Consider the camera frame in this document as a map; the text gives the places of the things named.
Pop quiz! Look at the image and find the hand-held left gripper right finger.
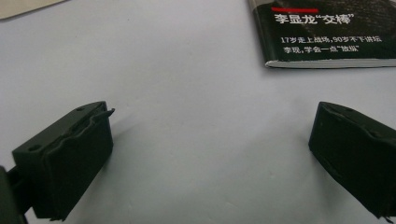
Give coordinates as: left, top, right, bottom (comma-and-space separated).
307, 101, 396, 220

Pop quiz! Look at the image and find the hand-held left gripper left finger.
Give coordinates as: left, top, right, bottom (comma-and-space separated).
11, 100, 116, 222

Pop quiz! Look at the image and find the black magazine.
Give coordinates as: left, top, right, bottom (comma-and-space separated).
247, 0, 396, 69

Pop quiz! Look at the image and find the beige sheet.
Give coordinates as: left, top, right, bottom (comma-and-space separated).
0, 0, 68, 21

